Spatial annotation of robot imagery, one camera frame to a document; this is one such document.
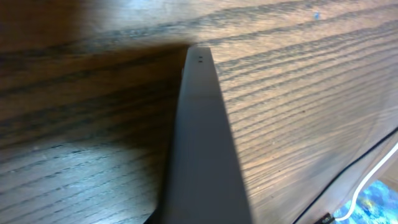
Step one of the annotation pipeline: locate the blue Samsung smartphone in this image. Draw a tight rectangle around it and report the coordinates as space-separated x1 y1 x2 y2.
148 46 252 224

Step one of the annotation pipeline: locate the white power strip cord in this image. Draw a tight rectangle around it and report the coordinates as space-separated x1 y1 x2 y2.
334 141 398 222

